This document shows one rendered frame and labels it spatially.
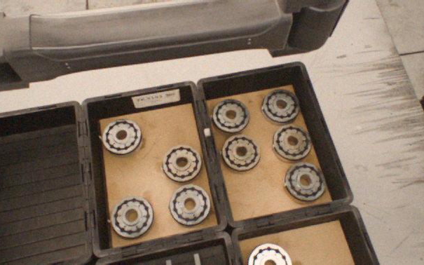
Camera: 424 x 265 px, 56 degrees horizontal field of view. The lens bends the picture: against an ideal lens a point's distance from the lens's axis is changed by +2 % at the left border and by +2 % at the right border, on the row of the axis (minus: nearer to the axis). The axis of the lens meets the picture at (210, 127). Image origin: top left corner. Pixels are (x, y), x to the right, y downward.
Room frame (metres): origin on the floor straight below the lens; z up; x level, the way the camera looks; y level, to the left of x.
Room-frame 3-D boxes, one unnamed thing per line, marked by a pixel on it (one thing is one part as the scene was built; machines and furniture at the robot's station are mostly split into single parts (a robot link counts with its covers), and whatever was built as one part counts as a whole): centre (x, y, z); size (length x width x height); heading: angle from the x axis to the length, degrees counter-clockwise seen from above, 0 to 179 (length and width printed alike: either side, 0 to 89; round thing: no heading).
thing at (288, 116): (0.51, -0.20, 0.86); 0.10 x 0.10 x 0.01
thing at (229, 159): (0.37, -0.08, 0.86); 0.10 x 0.10 x 0.01
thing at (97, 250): (0.32, 0.14, 0.92); 0.40 x 0.30 x 0.02; 13
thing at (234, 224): (0.38, -0.15, 0.92); 0.40 x 0.30 x 0.02; 13
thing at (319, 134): (0.38, -0.15, 0.87); 0.40 x 0.30 x 0.11; 13
